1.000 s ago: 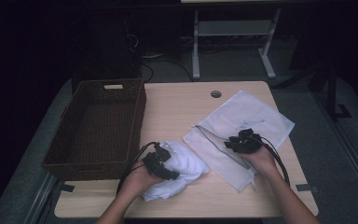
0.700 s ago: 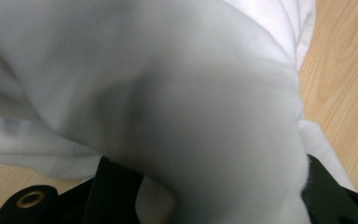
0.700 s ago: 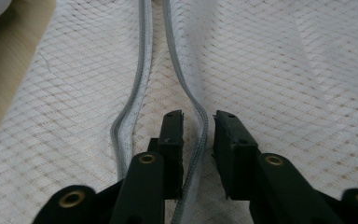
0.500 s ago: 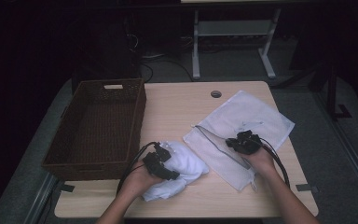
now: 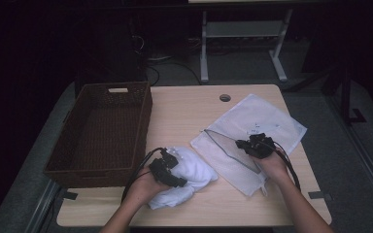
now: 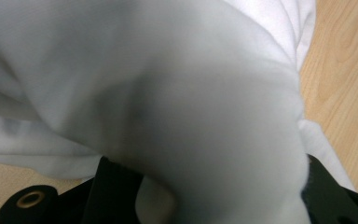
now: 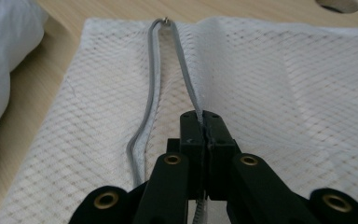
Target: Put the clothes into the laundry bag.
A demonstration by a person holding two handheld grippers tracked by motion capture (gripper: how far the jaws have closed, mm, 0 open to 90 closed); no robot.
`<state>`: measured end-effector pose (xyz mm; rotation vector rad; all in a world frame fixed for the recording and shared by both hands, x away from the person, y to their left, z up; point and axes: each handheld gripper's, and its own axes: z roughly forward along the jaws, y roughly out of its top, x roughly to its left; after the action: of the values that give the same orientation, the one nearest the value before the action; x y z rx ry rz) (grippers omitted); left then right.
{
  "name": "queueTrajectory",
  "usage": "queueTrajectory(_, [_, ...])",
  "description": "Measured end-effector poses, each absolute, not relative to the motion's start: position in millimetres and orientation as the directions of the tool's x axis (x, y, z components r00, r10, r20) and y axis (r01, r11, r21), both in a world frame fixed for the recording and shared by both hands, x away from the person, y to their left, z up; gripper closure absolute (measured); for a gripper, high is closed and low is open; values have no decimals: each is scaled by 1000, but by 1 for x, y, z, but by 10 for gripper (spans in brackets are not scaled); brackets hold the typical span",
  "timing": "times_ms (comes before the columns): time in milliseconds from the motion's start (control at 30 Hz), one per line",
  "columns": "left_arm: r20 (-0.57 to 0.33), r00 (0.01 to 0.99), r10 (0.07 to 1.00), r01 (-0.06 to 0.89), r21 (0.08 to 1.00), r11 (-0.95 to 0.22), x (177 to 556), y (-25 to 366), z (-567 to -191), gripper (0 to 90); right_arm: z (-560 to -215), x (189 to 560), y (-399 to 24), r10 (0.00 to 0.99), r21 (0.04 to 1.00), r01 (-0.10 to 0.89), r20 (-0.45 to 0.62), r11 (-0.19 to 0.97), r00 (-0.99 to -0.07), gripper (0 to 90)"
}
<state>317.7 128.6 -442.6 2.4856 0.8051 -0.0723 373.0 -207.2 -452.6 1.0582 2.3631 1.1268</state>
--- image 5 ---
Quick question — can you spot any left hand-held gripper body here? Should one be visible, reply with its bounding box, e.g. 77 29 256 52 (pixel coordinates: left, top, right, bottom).
149 147 185 186

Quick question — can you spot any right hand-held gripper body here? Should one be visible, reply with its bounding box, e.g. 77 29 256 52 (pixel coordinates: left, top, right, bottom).
240 121 282 159

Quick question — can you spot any white cloth garment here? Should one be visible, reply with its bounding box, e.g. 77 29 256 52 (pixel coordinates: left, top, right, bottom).
148 146 219 211

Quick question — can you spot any white mesh laundry bag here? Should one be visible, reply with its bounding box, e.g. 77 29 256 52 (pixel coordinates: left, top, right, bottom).
189 93 308 197

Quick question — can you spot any person's right hand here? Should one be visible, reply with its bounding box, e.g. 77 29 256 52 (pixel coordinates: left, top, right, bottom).
255 150 292 186

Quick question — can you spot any person's left hand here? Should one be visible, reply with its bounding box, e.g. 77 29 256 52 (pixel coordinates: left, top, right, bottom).
127 167 173 206

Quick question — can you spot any brown wicker basket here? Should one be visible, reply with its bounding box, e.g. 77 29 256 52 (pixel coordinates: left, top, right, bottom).
43 81 153 188

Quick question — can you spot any black tape strip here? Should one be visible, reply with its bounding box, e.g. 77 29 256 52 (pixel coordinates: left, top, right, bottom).
308 190 333 200
62 190 79 201

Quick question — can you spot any black metal stand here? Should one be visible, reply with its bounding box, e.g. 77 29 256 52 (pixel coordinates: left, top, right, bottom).
323 62 367 126

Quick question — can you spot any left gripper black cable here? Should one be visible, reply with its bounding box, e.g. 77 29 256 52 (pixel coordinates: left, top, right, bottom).
121 147 165 202

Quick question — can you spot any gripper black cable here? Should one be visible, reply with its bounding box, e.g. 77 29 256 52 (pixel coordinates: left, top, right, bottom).
121 147 165 202
272 141 302 192

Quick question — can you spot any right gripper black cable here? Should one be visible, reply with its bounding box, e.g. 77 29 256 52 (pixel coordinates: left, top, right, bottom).
272 141 302 192

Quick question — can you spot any black floor cable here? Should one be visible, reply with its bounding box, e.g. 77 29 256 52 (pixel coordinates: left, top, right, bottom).
145 56 203 87

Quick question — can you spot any metal floor rail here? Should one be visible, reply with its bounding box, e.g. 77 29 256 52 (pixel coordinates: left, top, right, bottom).
24 179 61 233
324 95 373 210

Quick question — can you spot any white metal desk frame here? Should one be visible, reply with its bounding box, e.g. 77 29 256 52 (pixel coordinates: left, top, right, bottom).
187 0 334 83

